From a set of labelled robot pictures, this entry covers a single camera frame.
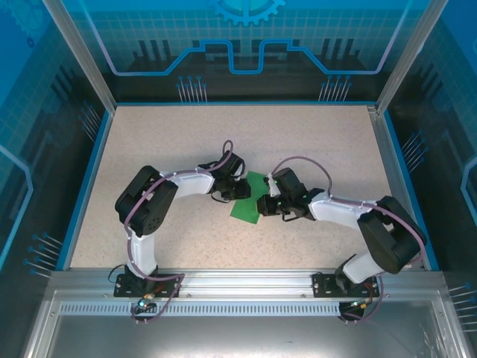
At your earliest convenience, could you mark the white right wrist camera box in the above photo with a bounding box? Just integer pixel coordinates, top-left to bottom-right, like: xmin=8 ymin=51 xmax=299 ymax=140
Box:
xmin=263 ymin=174 xmax=281 ymax=199

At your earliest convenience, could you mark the aluminium frame post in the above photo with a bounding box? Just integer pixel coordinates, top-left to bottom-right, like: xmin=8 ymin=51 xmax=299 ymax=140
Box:
xmin=40 ymin=0 xmax=117 ymax=113
xmin=374 ymin=0 xmax=450 ymax=115

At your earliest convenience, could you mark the left cable plug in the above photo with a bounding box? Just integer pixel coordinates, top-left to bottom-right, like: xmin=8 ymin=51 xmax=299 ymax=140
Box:
xmin=136 ymin=292 xmax=156 ymax=310

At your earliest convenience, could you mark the green square paper sheet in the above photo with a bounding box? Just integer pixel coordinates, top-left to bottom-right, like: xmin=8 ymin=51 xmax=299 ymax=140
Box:
xmin=228 ymin=169 xmax=270 ymax=226

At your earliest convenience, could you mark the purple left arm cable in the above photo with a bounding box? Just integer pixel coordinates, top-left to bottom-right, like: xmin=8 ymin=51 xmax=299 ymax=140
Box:
xmin=124 ymin=139 xmax=236 ymax=326

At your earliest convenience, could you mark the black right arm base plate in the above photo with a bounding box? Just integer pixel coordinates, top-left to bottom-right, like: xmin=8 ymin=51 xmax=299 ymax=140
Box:
xmin=312 ymin=271 xmax=381 ymax=298

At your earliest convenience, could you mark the aluminium side rail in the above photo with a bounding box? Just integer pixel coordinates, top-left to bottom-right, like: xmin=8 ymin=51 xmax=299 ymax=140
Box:
xmin=367 ymin=105 xmax=426 ymax=270

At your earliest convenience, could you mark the blue table border frame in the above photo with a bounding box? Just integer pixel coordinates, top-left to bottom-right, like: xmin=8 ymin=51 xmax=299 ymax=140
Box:
xmin=54 ymin=99 xmax=441 ymax=272

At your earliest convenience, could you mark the metal tray panel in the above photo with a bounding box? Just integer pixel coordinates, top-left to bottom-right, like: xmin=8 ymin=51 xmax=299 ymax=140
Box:
xmin=20 ymin=289 xmax=473 ymax=358

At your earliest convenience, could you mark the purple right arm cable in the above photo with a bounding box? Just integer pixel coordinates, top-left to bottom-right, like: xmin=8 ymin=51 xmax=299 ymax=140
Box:
xmin=270 ymin=156 xmax=428 ymax=326

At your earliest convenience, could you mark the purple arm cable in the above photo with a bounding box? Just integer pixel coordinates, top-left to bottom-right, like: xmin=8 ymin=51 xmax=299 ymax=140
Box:
xmin=270 ymin=156 xmax=428 ymax=326
xmin=124 ymin=139 xmax=236 ymax=326

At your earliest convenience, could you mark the slotted grey cable duct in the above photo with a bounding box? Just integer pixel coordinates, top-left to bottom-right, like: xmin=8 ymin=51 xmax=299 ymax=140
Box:
xmin=59 ymin=302 xmax=342 ymax=318

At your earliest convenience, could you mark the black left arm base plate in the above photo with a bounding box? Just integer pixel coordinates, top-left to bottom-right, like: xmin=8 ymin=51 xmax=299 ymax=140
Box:
xmin=113 ymin=273 xmax=183 ymax=298

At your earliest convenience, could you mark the aluminium mounting rail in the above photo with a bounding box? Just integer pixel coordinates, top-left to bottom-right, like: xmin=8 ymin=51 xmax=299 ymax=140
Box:
xmin=48 ymin=268 xmax=446 ymax=299

